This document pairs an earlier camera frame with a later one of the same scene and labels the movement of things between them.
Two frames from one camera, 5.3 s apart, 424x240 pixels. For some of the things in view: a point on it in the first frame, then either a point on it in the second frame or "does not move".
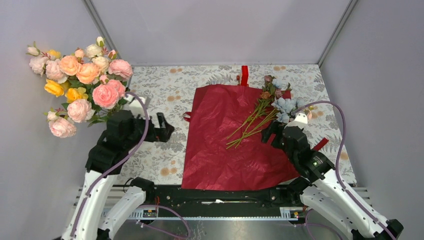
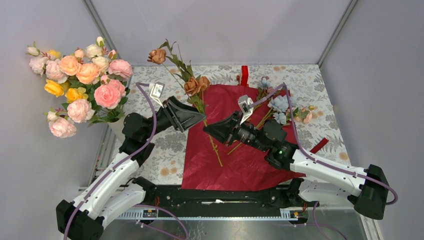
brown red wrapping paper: x=271 y=106 does not move
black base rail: x=176 y=197 does not move
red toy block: x=245 y=74 does not move
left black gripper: x=162 y=133 -> x=182 y=116
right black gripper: x=275 y=127 -> x=221 y=130
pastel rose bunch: x=91 y=80 does not move
